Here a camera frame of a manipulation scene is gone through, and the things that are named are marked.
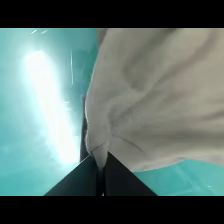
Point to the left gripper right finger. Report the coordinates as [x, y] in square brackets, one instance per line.
[125, 181]

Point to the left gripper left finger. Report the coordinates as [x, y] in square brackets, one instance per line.
[81, 181]

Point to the brown shirt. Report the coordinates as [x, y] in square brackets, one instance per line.
[156, 100]

